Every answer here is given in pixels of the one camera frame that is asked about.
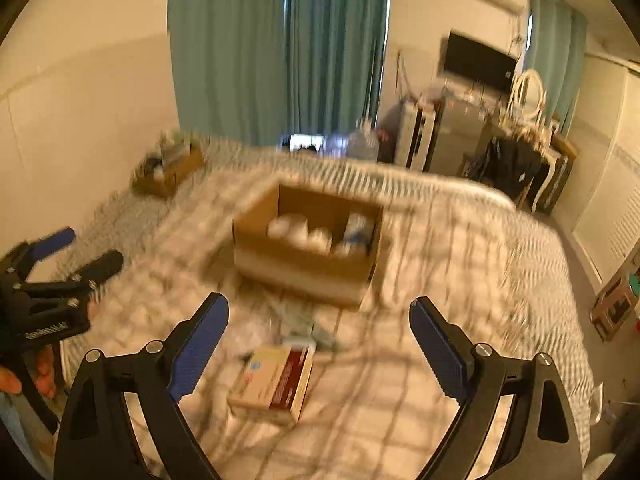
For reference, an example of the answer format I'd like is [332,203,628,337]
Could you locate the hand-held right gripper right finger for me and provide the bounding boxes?
[408,296,586,480]

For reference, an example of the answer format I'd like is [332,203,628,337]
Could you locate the white oval mirror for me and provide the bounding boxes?
[507,69,547,125]

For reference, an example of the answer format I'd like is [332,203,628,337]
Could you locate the white narrow cabinet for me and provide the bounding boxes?
[395,100,437,171]

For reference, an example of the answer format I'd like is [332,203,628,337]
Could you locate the dark clothes pile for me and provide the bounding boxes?
[460,135,542,207]

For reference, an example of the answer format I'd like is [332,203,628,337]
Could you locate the white wardrobe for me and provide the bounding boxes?
[570,55,640,287]

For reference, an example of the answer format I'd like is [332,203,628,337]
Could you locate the small cardboard box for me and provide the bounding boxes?
[131,130,206,197]

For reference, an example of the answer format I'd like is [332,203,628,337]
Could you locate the grey refrigerator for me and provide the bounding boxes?
[425,94,494,179]

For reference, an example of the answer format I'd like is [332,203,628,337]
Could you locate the wide teal curtain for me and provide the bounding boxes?
[167,0,392,150]

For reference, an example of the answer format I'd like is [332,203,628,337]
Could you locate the white vanity table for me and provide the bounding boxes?
[500,119,579,214]

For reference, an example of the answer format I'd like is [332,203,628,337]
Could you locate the narrow teal curtain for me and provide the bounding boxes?
[527,0,589,137]

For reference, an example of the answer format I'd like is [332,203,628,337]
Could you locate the printed cardboard box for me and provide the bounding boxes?
[590,272,639,344]

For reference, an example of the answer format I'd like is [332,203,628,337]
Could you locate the checkered blanket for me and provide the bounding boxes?
[85,162,596,480]

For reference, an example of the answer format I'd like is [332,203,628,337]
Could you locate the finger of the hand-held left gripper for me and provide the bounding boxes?
[0,226,77,286]
[22,249,125,311]

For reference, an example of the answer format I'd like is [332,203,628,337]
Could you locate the black wall television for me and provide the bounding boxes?
[442,30,519,97]

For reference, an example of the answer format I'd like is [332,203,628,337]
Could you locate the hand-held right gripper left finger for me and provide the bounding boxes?
[53,292,231,480]

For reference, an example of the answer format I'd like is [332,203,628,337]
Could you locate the grey patterned bed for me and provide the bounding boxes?
[62,132,598,426]

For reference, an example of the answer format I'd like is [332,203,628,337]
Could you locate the large open cardboard box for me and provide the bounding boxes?
[232,182,386,309]

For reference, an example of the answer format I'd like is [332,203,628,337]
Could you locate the clear water jug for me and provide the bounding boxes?
[346,120,381,163]

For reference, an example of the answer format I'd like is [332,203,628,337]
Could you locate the white round container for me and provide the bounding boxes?
[267,214,310,242]
[304,227,334,255]

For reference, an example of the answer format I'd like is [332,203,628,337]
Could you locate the cream and red flat box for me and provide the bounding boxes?
[227,342,317,424]

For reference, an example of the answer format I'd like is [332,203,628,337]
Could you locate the person's left hand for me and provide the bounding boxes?
[0,347,57,402]

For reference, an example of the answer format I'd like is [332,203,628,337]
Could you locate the white items inside box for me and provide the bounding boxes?
[334,212,377,257]

